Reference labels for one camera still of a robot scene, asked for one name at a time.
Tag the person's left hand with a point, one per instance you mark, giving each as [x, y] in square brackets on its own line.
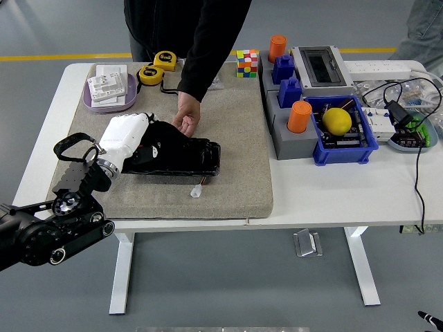
[189, 114]

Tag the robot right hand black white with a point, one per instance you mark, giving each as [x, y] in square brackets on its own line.
[434, 323]

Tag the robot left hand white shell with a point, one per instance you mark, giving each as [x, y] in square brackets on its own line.
[123, 135]

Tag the person's left forearm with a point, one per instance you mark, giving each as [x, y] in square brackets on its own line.
[204, 65]

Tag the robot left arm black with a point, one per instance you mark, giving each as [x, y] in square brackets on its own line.
[52, 235]

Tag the small clear plastic bag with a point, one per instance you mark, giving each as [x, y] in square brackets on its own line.
[218, 83]

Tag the purple oval tray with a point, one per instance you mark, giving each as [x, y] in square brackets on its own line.
[131, 93]

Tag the yellow tape measure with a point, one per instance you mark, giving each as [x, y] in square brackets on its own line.
[165, 60]
[150, 74]

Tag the grey-brown mat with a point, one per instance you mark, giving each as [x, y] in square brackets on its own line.
[228, 166]

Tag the colourful puzzle cube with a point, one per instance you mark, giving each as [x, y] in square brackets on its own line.
[247, 64]

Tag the grey block holder base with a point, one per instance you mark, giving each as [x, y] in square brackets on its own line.
[294, 145]
[266, 74]

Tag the white table leg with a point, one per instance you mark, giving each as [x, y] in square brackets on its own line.
[363, 273]
[121, 276]

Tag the person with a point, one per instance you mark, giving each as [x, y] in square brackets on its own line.
[425, 31]
[166, 24]

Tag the under-table socket strip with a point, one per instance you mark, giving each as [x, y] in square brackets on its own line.
[431, 229]

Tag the blue stepped block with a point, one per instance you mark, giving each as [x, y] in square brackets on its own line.
[283, 69]
[290, 93]

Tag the orange cylinder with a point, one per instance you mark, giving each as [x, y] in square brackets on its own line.
[299, 115]
[278, 46]

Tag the yellow ball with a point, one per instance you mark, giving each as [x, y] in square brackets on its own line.
[337, 121]

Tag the blue plastic bin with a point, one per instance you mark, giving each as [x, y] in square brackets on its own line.
[342, 154]

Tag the dark circuit boards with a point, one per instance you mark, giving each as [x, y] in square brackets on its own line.
[346, 140]

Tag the clear bag of rings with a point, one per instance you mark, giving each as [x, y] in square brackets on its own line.
[363, 88]

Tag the black terminal block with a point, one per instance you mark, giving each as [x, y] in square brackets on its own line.
[408, 140]

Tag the white circuit breaker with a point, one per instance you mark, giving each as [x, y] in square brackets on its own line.
[379, 126]

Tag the light blue dish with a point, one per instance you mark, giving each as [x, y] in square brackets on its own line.
[432, 133]

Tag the green terminal connector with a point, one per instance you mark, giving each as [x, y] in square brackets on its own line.
[424, 133]

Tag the white power strip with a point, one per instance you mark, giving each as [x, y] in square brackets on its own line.
[377, 69]

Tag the black power adapter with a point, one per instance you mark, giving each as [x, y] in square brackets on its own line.
[398, 112]

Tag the clear bag of blue parts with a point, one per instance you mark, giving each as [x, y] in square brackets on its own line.
[415, 95]

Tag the white flat switch plate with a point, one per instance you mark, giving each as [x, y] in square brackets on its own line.
[110, 69]
[114, 100]

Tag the white switch back module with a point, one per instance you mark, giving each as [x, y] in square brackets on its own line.
[105, 86]

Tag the grey electrical enclosure box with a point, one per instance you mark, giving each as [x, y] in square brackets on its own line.
[323, 88]

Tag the silver metal floor bracket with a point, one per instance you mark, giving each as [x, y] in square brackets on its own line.
[306, 243]

